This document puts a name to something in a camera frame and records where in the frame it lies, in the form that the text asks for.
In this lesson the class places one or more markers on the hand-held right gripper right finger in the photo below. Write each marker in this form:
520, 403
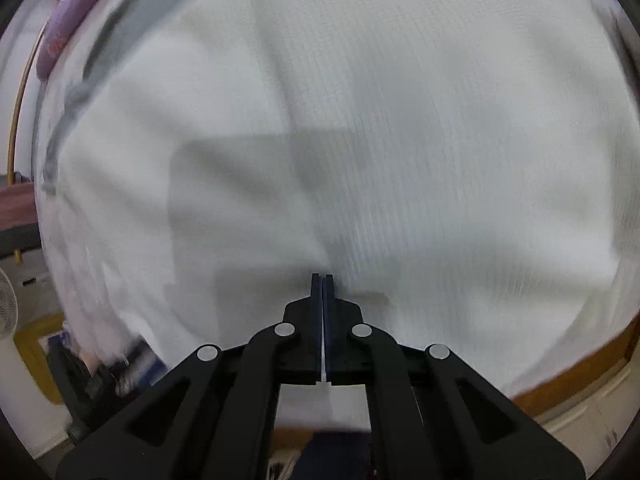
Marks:
330, 310

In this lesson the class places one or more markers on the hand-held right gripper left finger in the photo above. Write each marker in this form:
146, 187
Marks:
317, 310

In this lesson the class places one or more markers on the large white garment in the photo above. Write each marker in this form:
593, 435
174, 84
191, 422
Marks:
400, 160

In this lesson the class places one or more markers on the black bag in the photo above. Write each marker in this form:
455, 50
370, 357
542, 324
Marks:
95, 390

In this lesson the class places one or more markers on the purple cloth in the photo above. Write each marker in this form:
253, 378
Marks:
65, 25

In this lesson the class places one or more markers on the white electric fan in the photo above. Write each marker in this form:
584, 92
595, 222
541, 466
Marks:
6, 305

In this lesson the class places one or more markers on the wooden bed frame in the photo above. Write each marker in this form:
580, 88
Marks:
570, 385

